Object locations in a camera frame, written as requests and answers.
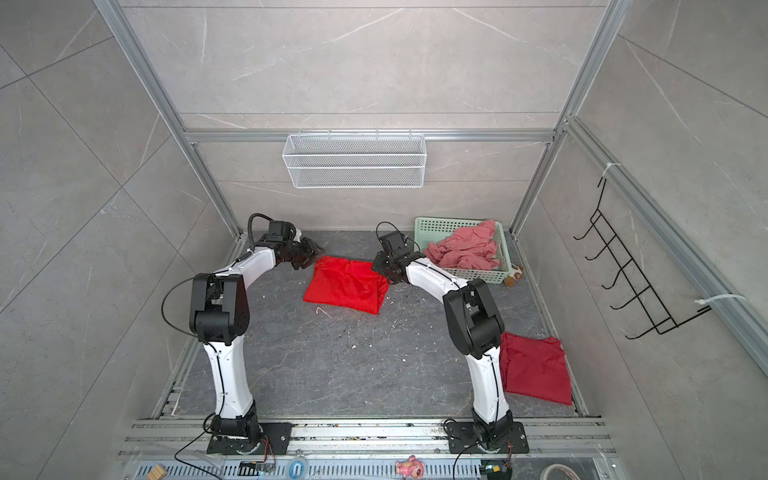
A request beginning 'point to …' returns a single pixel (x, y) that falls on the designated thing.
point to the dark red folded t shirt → (535, 368)
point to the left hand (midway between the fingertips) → (323, 245)
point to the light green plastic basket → (427, 230)
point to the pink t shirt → (472, 247)
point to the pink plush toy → (410, 468)
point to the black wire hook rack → (634, 304)
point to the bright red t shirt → (346, 283)
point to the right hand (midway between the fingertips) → (376, 263)
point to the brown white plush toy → (515, 274)
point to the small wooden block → (157, 473)
